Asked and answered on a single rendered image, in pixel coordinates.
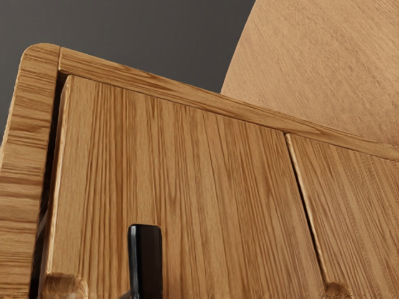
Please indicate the wooden drawer cabinet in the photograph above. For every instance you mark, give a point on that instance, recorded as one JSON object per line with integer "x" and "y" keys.
{"x": 199, "y": 174}

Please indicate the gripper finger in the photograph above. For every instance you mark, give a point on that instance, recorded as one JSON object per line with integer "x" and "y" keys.
{"x": 146, "y": 261}

